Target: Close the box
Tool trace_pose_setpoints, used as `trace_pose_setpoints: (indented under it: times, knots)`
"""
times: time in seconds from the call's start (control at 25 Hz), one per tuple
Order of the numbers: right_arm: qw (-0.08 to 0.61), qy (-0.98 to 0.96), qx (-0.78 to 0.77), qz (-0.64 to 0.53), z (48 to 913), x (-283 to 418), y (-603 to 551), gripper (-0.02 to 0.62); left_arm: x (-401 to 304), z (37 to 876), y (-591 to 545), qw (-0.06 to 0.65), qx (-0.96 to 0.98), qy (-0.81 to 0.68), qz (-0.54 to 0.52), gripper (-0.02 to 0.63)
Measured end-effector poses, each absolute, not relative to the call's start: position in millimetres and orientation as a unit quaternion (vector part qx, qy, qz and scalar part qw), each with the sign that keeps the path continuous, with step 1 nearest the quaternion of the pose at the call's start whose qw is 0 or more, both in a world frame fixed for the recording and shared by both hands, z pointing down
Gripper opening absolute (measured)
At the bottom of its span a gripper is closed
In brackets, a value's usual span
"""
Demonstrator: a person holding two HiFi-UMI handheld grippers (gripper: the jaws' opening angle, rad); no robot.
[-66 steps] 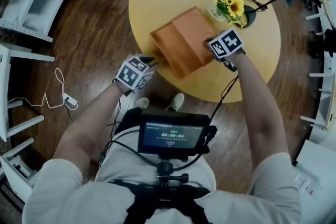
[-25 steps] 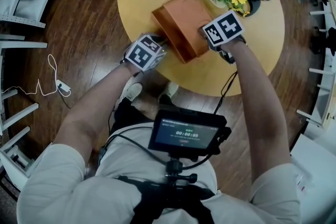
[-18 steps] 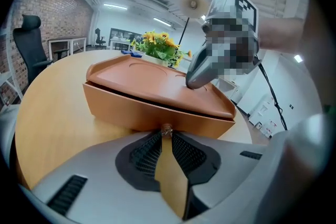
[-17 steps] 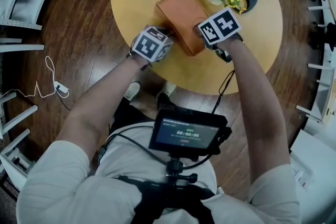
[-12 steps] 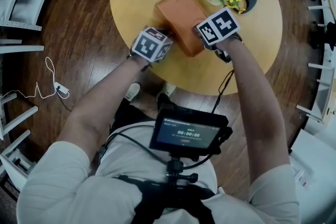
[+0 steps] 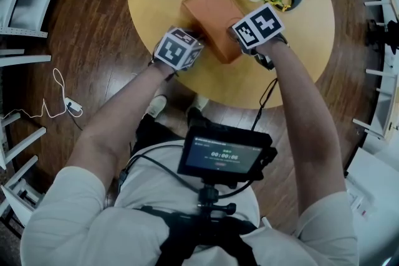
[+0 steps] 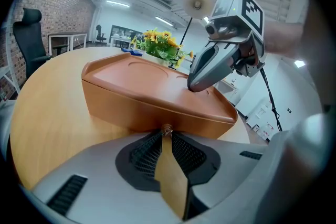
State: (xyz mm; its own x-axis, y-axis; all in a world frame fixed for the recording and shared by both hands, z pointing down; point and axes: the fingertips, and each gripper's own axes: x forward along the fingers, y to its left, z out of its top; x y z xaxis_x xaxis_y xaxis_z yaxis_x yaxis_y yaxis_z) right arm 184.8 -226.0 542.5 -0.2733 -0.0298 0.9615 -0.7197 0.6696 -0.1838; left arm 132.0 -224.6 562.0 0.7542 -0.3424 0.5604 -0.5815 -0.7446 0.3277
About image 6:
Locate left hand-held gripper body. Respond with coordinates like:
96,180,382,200
152,26,206,72

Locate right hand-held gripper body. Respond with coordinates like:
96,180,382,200
232,2,289,71

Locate orange cardboard box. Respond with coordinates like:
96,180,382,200
181,0,247,65

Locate person's left forearm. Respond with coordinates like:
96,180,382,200
65,60,177,184

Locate person's right forearm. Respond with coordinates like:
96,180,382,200
263,40,347,216

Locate person's right hand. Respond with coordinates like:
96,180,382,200
227,26,243,52

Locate person's left white shoe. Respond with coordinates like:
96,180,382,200
145,95,168,118

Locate person's white shoe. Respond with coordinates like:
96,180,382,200
186,95,209,115
145,95,168,118

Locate person's right white shoe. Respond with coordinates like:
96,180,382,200
186,95,209,115

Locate person's black trousers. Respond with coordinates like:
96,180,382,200
130,107,206,156

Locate white power strip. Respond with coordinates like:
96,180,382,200
64,97,83,113

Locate black chest monitor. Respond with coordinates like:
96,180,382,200
176,126,278,188

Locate black tripod equipment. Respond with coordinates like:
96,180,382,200
365,19,399,55

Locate white wooden rack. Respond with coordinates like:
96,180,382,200
352,68,399,141

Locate white slatted rack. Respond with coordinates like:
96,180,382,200
0,49,52,228

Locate black chest harness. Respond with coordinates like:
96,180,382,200
137,205,259,266

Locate person's white shirt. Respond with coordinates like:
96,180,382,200
20,140,359,266

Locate white cabinet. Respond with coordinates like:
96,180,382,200
344,148,399,259

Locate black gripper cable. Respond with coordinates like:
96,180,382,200
251,77,279,131

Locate black monitor cable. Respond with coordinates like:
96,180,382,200
118,145,200,194

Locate white power cord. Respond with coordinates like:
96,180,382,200
0,67,84,120

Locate black monitor mount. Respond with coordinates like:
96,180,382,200
198,183,237,216

